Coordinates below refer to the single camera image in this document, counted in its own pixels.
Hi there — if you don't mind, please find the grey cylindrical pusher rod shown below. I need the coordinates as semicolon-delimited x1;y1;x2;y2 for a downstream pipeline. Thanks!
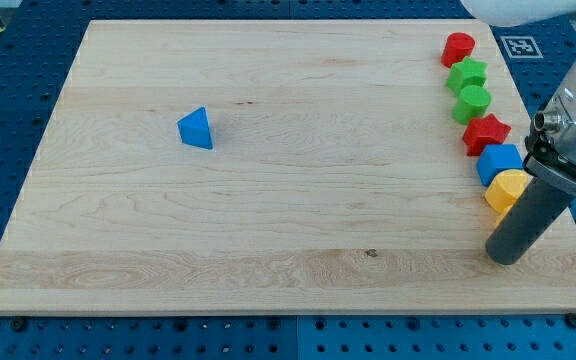
485;177;572;265

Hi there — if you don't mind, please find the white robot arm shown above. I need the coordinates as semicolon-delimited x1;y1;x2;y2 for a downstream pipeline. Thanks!
462;0;576;265

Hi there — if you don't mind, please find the blue triangle block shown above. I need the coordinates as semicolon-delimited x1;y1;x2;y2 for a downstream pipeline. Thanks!
177;107;213;150

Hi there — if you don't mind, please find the yellow block behind pusher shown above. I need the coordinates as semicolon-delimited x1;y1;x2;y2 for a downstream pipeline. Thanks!
494;205;512;228

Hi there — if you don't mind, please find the yellow heart block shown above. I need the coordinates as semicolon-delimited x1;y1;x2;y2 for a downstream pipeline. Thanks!
484;169;529;213

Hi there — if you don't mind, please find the blue pentagon block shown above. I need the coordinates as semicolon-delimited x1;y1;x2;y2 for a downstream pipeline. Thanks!
476;144;523;187

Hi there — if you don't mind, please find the red star block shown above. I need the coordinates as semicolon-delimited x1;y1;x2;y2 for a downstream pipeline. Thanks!
462;114;512;157

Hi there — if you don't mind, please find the green cylinder block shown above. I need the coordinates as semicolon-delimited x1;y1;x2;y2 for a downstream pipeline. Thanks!
452;85;492;125

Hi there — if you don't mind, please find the white fiducial marker tag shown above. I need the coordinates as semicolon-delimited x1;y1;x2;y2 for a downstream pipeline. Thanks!
501;36;543;59

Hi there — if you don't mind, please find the green star block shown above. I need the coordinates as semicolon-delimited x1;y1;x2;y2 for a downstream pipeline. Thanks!
445;56;488;96

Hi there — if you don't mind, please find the red cylinder block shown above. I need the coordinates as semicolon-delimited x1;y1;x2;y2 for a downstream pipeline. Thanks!
440;32;476;68

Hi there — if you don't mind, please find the wooden board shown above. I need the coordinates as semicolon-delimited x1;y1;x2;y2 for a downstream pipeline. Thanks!
0;19;576;316

